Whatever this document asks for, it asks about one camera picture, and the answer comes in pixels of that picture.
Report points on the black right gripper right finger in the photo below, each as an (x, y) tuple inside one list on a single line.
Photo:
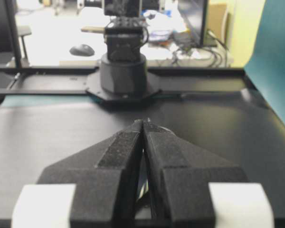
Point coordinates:
[(195, 188)]

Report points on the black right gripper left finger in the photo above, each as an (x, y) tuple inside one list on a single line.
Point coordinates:
[(93, 188)]

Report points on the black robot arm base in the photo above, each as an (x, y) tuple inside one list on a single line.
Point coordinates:
[(123, 74)]

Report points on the black computer mouse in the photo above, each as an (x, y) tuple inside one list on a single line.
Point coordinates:
[(82, 50)]

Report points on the teal backdrop board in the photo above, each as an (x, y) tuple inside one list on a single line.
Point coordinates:
[(266, 67)]

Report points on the black monitor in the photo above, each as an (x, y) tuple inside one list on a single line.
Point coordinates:
[(194, 14)]

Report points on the black frame rail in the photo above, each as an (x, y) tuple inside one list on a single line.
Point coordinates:
[(166, 80)]

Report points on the black vertical post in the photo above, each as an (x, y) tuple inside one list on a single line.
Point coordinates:
[(19, 61)]

